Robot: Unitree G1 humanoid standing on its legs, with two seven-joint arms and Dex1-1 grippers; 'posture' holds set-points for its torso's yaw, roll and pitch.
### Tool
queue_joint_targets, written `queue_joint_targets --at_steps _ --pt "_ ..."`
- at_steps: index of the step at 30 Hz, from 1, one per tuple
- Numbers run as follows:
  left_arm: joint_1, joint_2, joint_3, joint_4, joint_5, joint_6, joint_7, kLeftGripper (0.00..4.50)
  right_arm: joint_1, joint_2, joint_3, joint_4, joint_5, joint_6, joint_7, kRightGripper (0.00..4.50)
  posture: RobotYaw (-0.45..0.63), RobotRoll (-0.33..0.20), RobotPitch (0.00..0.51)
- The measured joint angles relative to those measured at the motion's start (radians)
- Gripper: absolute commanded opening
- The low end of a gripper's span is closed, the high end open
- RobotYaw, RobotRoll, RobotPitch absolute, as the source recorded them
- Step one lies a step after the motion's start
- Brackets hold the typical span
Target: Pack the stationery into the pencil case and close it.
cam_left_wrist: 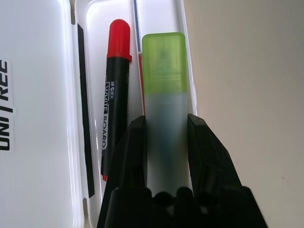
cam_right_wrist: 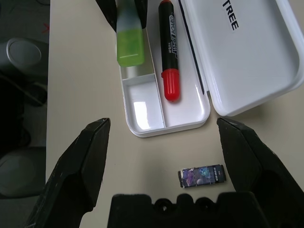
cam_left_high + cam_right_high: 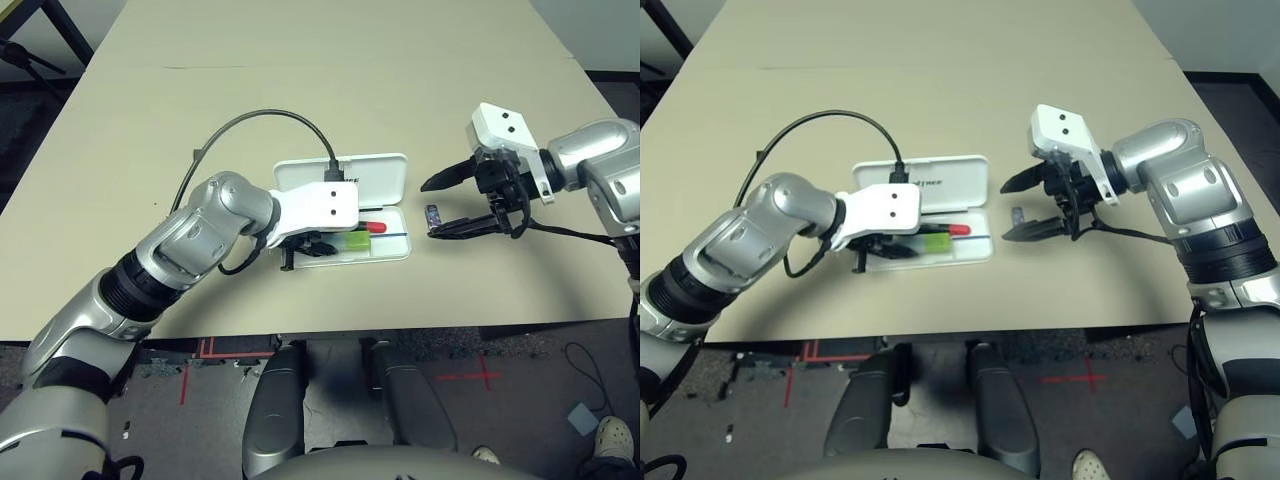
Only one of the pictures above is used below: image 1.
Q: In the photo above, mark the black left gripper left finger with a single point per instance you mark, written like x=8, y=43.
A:
x=130, y=154

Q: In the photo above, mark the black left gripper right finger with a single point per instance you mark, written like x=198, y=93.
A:
x=206, y=154

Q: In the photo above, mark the black red whiteboard marker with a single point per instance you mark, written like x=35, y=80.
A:
x=116, y=95

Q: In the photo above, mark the green capped translucent highlighter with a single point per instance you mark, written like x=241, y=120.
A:
x=164, y=71

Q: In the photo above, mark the white plastic pencil case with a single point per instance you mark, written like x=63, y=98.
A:
x=47, y=71

